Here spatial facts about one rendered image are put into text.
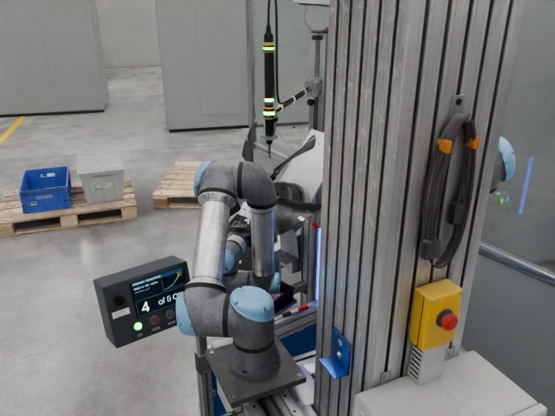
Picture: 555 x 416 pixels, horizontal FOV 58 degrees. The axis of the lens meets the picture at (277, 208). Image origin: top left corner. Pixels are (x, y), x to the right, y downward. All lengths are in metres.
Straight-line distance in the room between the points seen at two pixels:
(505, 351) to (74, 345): 2.42
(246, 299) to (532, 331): 1.37
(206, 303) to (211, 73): 6.29
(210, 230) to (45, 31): 7.83
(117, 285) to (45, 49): 7.80
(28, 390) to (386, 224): 2.57
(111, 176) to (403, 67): 4.16
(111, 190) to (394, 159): 4.17
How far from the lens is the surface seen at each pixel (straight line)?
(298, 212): 2.00
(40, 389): 3.19
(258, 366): 1.42
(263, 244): 1.62
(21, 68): 9.25
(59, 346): 3.45
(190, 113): 7.58
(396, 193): 0.93
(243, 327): 1.35
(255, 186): 1.51
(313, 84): 2.56
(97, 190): 4.90
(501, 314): 2.41
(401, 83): 0.87
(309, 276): 2.65
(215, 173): 1.52
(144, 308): 1.54
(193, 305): 1.37
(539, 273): 2.23
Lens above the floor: 2.03
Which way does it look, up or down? 24 degrees down
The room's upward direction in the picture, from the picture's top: straight up
